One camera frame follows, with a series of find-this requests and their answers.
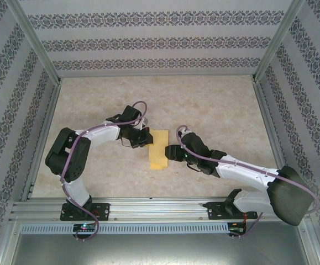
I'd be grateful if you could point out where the aluminium floor rail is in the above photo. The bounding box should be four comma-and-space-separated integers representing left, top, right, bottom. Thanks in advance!
20, 81, 64, 202
252, 81, 298, 199

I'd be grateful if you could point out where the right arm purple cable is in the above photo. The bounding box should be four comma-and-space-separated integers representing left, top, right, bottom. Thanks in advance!
176, 125, 317, 240

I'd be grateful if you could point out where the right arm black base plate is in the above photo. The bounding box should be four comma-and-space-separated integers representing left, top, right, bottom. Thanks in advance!
206, 201, 257, 221

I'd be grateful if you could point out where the aluminium frame beam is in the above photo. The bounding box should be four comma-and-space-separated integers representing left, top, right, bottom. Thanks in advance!
296, 218, 320, 265
0, 218, 22, 265

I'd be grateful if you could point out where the aluminium mounting rail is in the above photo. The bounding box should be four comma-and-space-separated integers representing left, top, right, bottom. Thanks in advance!
9, 196, 311, 222

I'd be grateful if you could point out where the aluminium frame post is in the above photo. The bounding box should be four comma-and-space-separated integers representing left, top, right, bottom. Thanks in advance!
7, 0, 64, 85
250, 0, 307, 83

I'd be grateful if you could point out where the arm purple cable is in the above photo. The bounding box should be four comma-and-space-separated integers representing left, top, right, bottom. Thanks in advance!
60, 100, 150, 243
176, 125, 317, 240

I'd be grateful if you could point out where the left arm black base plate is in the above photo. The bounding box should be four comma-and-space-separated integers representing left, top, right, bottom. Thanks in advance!
60, 203, 111, 222

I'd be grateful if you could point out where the slotted grey cable duct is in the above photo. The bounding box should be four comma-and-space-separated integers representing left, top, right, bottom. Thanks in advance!
20, 222, 230, 235

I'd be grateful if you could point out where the yellow paper sheet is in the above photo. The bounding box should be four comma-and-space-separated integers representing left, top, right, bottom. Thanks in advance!
148, 128, 170, 169

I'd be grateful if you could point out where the grey metal sheet panel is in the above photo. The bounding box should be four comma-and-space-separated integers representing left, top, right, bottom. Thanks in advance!
10, 233, 319, 265

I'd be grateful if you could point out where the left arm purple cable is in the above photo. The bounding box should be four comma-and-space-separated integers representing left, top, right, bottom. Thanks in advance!
60, 100, 150, 243

